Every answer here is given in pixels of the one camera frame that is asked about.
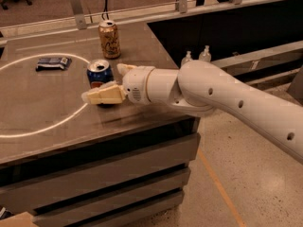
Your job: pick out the grey table with drawers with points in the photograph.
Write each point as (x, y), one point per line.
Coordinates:
(70, 164)

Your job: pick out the clear sanitizer bottle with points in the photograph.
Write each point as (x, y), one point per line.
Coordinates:
(205, 54)
(186, 58)

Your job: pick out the gold soda can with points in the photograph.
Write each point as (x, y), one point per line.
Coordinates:
(109, 39)

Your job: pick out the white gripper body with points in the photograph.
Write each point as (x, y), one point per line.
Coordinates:
(134, 84)

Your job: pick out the right clear sanitizer bottle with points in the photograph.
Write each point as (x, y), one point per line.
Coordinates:
(205, 54)

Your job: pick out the blue pepsi can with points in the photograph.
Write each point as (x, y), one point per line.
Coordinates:
(99, 72)

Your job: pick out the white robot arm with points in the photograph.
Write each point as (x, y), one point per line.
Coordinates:
(199, 87)

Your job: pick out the left metal railing bracket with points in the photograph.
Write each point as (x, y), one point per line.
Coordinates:
(78, 14)

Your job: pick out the left clear sanitizer bottle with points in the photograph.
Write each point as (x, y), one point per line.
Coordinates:
(186, 58)

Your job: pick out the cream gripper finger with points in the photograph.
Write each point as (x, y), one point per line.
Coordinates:
(108, 93)
(123, 68)

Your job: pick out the grey metal shelf ledge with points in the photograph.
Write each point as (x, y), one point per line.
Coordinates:
(265, 59)

